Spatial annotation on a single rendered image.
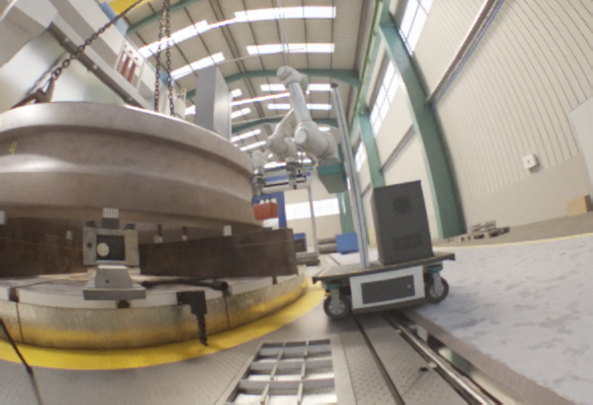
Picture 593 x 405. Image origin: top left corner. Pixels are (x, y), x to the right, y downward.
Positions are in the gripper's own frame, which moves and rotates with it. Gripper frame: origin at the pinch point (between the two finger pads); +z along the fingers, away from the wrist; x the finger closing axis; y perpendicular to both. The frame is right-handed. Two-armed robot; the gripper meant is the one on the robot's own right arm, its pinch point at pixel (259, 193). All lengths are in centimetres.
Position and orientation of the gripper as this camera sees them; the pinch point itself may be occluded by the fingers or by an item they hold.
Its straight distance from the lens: 212.4
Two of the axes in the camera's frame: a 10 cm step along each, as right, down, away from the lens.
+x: 4.7, 1.8, 8.6
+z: 1.1, 9.6, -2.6
